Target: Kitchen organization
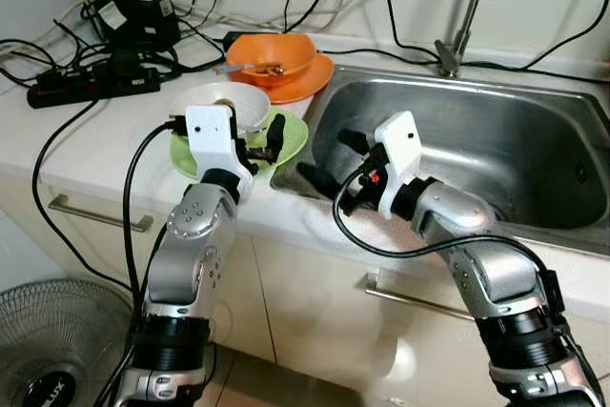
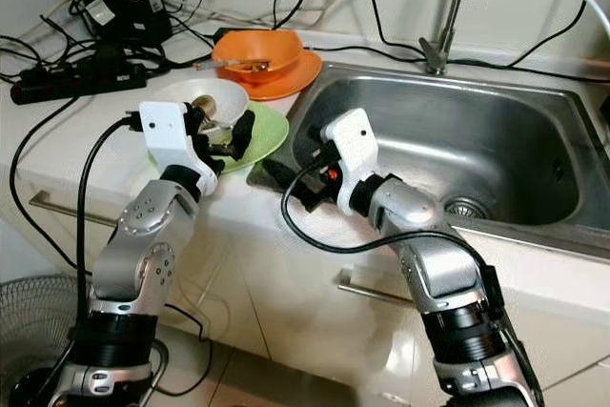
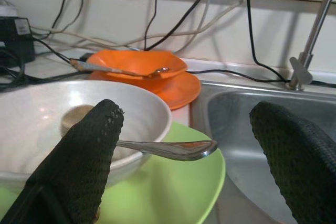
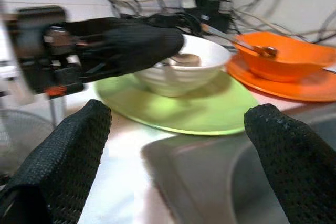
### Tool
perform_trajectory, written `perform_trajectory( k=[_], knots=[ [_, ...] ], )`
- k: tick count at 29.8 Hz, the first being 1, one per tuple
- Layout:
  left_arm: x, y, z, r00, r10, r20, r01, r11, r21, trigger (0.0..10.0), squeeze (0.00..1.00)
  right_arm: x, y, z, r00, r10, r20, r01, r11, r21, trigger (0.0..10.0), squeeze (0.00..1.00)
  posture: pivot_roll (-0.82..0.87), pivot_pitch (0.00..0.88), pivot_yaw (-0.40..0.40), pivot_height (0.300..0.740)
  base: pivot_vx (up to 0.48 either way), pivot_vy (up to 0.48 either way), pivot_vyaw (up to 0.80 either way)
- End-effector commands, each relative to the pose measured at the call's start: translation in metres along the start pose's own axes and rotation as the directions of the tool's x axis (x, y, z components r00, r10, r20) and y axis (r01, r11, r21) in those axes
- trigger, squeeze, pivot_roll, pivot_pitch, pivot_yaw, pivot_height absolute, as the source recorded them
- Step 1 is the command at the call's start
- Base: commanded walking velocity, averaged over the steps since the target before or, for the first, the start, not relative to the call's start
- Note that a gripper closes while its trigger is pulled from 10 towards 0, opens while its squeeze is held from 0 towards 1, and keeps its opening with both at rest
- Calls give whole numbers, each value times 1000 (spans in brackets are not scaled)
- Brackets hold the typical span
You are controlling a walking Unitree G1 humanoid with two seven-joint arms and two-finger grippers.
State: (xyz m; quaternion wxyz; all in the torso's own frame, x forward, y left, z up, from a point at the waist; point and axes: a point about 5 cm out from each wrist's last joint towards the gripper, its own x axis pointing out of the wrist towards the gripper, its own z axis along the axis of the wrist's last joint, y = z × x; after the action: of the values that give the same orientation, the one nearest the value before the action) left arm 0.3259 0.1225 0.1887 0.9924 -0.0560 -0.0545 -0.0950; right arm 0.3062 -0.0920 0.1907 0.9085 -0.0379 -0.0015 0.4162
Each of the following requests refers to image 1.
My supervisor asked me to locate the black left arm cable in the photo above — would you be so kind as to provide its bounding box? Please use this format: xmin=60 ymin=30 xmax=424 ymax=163
xmin=122 ymin=117 xmax=190 ymax=332

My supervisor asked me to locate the green plate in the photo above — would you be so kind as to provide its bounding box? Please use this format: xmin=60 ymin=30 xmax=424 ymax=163
xmin=170 ymin=110 xmax=310 ymax=182

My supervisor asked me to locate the white bowl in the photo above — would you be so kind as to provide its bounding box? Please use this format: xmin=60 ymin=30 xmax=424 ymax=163
xmin=172 ymin=81 xmax=274 ymax=138

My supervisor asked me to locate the chrome faucet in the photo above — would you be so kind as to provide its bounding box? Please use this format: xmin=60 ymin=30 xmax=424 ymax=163
xmin=436 ymin=0 xmax=535 ymax=79

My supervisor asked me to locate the black power strip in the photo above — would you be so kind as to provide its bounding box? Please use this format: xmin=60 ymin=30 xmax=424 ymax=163
xmin=27 ymin=66 xmax=161 ymax=110

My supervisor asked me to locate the short metal drawer handle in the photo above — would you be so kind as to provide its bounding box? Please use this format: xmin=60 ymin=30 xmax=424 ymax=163
xmin=48 ymin=194 xmax=155 ymax=234

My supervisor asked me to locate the orange plate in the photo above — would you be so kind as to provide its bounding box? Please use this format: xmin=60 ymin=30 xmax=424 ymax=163
xmin=238 ymin=52 xmax=336 ymax=106

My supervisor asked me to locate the long metal drawer handle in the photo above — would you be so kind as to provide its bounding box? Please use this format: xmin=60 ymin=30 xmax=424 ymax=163
xmin=365 ymin=274 xmax=478 ymax=320

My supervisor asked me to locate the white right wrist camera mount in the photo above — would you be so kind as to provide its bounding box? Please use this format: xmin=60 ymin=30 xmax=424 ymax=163
xmin=365 ymin=111 xmax=424 ymax=220

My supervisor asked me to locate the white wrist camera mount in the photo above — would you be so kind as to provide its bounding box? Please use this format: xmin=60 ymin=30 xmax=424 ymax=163
xmin=185 ymin=105 xmax=256 ymax=179
xmin=365 ymin=111 xmax=424 ymax=220

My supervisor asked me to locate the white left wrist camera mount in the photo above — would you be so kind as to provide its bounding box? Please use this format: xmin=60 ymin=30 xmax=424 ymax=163
xmin=185 ymin=105 xmax=256 ymax=179

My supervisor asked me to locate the orange bowl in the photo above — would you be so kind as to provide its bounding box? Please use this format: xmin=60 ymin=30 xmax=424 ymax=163
xmin=226 ymin=32 xmax=317 ymax=89

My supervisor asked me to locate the cream kitchen base cabinet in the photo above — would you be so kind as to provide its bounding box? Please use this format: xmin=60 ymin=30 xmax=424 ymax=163
xmin=0 ymin=169 xmax=610 ymax=407

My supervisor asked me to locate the black power strip cable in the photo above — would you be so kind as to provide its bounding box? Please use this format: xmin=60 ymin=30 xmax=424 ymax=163
xmin=31 ymin=97 xmax=134 ymax=294

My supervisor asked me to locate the black battery charger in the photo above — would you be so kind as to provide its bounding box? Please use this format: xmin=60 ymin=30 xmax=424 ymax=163
xmin=91 ymin=0 xmax=182 ymax=51

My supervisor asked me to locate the grey floor fan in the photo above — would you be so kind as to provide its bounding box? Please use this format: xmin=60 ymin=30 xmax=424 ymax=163
xmin=0 ymin=278 xmax=134 ymax=407

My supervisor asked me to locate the stainless steel sink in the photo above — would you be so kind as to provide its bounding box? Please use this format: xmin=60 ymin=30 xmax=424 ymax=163
xmin=272 ymin=64 xmax=610 ymax=257

